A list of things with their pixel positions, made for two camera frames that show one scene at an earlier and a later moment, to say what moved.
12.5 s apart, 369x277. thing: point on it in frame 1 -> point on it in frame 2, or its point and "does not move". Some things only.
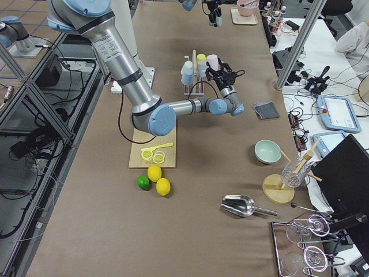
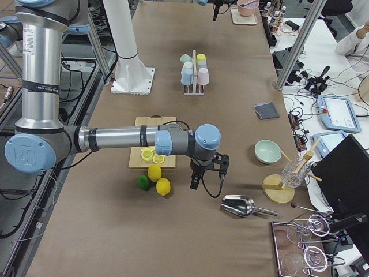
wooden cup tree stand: [273, 188] does not move
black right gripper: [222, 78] -> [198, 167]
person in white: [355, 44] does not move
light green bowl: [267, 152] does not move
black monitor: [344, 171] does not move
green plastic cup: [218, 21] -> [184, 58]
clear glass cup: [294, 172] does not move
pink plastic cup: [213, 60] -> [203, 77]
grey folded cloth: [266, 111] does not move
